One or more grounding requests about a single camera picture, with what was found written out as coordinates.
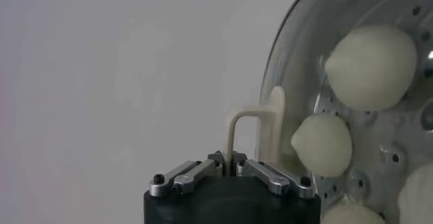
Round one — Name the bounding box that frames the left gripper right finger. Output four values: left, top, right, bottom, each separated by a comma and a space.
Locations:
233, 151, 317, 200

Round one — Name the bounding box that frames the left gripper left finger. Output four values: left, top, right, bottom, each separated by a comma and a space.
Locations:
148, 150, 227, 198

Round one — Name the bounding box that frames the round glass lid cream handle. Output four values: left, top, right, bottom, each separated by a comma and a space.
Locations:
225, 0, 433, 224

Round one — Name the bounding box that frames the white steamed baozi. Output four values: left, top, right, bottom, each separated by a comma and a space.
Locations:
290, 113, 353, 178
324, 24, 418, 112
397, 164, 433, 224
321, 200, 386, 224

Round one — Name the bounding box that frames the stainless steel steamer basket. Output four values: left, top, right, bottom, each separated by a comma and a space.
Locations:
267, 0, 433, 224

